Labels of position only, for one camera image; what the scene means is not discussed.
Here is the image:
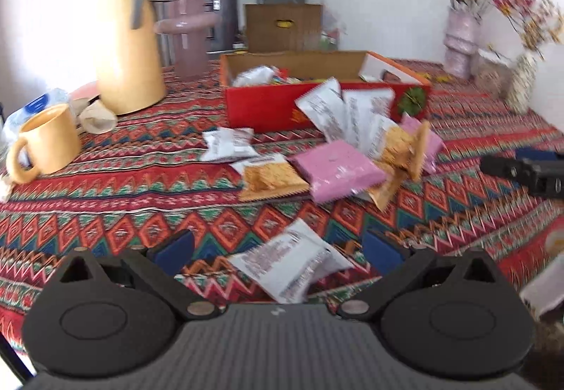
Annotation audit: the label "plastic bottle blue label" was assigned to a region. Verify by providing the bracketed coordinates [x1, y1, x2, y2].
[2, 88, 71, 139]

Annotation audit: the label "red cardboard box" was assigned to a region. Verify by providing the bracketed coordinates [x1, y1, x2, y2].
[219, 50, 433, 133]

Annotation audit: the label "purple textured vase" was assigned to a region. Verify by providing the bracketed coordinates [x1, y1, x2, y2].
[443, 6, 481, 80]

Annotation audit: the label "dark brown door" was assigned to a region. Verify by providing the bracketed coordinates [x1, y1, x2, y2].
[207, 0, 239, 53]

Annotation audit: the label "glass jar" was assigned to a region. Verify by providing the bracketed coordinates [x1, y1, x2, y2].
[473, 48, 514, 100]

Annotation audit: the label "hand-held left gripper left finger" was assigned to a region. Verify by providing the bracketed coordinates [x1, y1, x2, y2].
[57, 229, 221, 321]

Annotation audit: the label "small orange snack packet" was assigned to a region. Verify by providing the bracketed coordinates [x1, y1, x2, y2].
[361, 161, 412, 211]

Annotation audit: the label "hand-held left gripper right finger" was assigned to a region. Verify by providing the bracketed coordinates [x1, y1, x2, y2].
[337, 229, 503, 321]

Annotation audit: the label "yellow mug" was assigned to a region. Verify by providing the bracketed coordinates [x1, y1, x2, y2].
[6, 103, 83, 184]

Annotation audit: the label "clear plastic bag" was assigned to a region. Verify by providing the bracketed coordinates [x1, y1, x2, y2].
[321, 20, 347, 52]

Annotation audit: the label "pink snack packet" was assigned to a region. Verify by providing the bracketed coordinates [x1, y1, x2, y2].
[399, 114, 446, 175]
[288, 140, 387, 203]

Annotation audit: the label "yellow and red berry twigs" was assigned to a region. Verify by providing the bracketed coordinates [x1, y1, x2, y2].
[489, 0, 564, 60]

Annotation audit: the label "white snack packet brown print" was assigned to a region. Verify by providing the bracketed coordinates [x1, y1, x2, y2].
[228, 218, 355, 305]

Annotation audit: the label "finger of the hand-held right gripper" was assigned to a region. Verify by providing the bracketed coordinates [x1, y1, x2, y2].
[515, 147, 564, 162]
[479, 156, 523, 180]

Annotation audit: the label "red patterned tablecloth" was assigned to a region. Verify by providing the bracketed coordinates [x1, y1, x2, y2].
[0, 59, 564, 355]

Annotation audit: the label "orange-edged cracker packet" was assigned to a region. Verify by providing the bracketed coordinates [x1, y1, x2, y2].
[407, 121, 431, 180]

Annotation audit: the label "orange cracker packet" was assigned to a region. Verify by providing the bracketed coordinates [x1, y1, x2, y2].
[231, 153, 311, 202]

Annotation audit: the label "kraft paper cup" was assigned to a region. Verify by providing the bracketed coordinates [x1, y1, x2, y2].
[79, 101, 119, 135]
[70, 97, 100, 115]

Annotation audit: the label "yellow thermos jug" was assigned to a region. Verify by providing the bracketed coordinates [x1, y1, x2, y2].
[94, 0, 167, 116]

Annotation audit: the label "floral patterned vase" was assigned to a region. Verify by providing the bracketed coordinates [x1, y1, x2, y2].
[504, 51, 539, 115]

